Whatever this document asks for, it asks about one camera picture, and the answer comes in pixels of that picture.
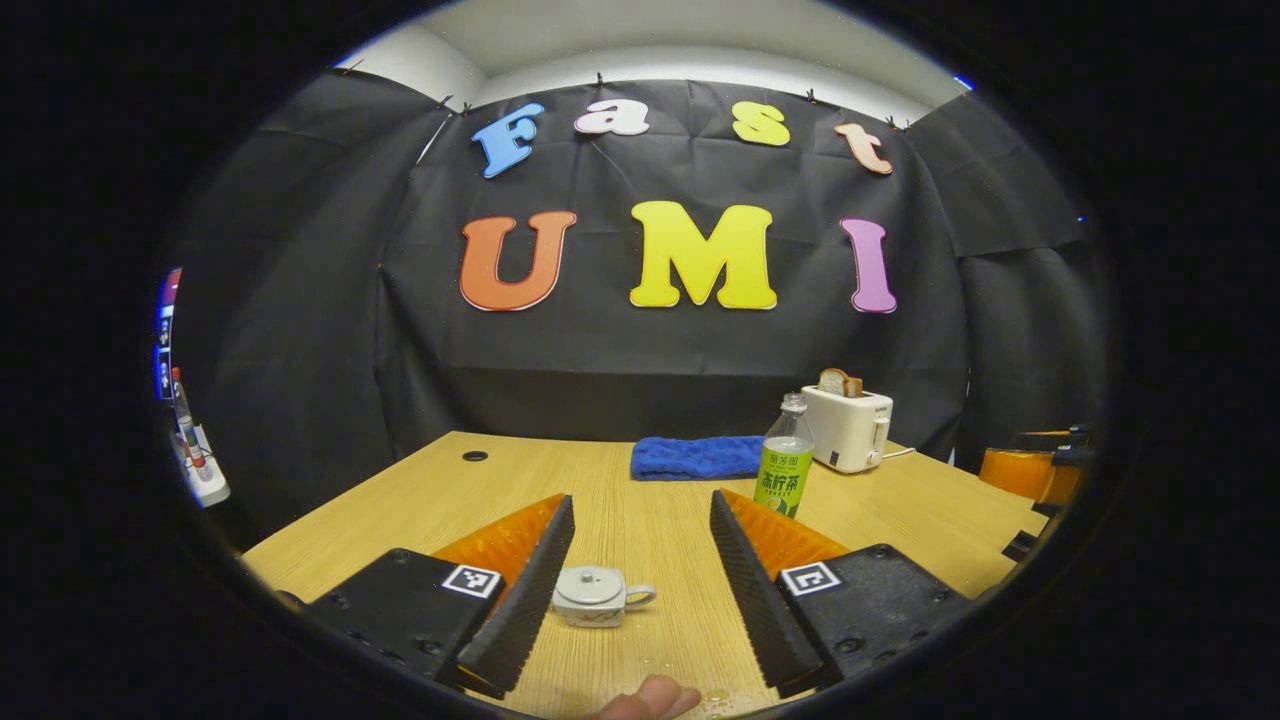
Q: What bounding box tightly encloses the computer monitor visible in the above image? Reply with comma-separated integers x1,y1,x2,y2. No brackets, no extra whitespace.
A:
153,268,183,401

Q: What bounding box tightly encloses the clear water bottle green label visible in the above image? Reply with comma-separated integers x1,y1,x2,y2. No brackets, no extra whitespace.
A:
753,392,816,519

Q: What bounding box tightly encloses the white toaster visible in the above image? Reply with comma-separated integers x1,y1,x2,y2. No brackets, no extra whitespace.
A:
800,385,894,474

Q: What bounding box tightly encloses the white side table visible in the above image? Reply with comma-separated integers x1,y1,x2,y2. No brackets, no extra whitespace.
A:
170,425,231,508

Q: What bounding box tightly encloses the white teacup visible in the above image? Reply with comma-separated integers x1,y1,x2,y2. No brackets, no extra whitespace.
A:
552,580,658,629

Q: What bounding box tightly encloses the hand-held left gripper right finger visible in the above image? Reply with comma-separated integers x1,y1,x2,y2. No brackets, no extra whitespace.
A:
708,487,973,701

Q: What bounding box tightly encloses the blue towel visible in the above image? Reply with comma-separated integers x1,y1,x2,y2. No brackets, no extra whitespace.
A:
630,435,769,482

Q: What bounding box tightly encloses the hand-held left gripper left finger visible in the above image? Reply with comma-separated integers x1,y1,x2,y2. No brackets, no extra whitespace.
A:
303,492,578,701

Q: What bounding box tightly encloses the clear bottle with red cap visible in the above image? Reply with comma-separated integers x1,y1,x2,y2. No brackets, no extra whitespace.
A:
171,367,207,471

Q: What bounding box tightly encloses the white teacup lid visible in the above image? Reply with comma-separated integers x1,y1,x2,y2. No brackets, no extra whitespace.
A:
554,565,627,608

